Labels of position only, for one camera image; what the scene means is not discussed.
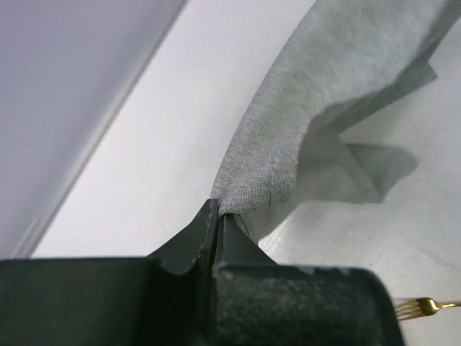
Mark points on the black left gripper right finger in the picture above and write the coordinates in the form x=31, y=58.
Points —
x=258, y=302

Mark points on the grey cloth placemat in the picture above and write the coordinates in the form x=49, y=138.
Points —
x=343, y=62

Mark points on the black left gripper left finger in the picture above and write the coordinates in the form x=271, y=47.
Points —
x=150, y=300

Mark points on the gold fork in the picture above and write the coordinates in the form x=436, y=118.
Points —
x=421, y=307

